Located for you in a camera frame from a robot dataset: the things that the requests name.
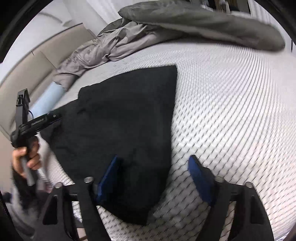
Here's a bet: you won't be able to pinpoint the light blue bolster pillow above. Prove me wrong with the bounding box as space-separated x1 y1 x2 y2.
30 82 66 118

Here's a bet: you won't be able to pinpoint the beige upholstered headboard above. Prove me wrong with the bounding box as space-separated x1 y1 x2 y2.
1 24 95 139

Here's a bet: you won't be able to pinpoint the white honeycomb mattress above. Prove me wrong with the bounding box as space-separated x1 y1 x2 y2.
30 37 296 241

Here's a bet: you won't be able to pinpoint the person's left hand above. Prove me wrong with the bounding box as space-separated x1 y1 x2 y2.
11 136 42 178

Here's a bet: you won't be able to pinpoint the grey duvet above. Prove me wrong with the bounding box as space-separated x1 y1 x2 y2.
53 1 285 89

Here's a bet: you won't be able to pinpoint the black pants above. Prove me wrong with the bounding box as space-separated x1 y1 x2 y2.
41 66 177 225

